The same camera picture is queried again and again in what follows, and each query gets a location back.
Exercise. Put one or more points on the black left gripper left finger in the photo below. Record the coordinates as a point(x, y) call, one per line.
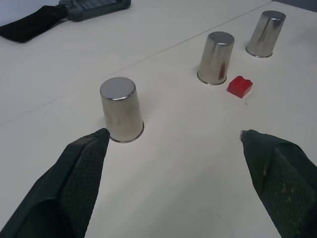
point(74, 183)

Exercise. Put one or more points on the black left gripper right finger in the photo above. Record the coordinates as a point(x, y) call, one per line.
point(280, 178)

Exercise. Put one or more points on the steel cup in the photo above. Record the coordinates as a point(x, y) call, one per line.
point(216, 58)
point(265, 33)
point(122, 110)

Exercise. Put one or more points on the red toy brick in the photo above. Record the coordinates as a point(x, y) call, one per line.
point(240, 88)

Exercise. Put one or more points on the grey handheld device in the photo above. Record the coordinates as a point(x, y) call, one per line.
point(95, 7)

